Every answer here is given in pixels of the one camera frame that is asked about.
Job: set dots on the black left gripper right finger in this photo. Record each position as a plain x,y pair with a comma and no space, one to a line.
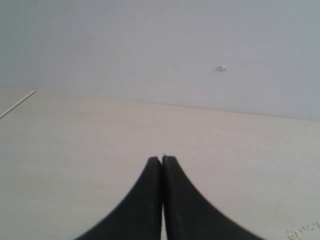
190,216

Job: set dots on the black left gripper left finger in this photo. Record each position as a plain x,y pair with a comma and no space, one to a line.
139,215

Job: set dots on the pile of beans and rice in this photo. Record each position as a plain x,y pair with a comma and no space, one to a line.
308,231

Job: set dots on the small white wall fixture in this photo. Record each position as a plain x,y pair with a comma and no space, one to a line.
222,68

